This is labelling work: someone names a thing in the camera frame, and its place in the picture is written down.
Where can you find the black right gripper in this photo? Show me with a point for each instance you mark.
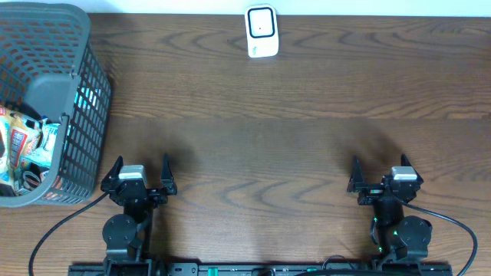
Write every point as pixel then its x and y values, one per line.
pixel 357 183

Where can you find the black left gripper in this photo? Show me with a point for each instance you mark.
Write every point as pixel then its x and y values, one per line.
pixel 137 195

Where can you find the yellow snack packet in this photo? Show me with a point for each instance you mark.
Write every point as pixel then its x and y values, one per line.
pixel 20 136

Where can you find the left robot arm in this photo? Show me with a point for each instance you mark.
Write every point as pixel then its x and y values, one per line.
pixel 127 235

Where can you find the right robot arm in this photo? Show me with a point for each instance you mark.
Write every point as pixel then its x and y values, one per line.
pixel 401 239

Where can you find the white barcode scanner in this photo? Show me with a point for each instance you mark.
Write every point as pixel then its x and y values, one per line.
pixel 261 31

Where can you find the light green snack packet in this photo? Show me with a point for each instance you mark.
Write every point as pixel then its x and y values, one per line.
pixel 42 155

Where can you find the dark snack packet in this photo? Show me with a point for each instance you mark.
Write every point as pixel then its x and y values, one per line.
pixel 21 182

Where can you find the grey plastic mesh basket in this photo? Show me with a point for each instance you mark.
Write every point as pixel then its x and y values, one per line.
pixel 48 68

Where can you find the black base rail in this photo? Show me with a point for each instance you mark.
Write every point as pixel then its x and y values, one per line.
pixel 194 269

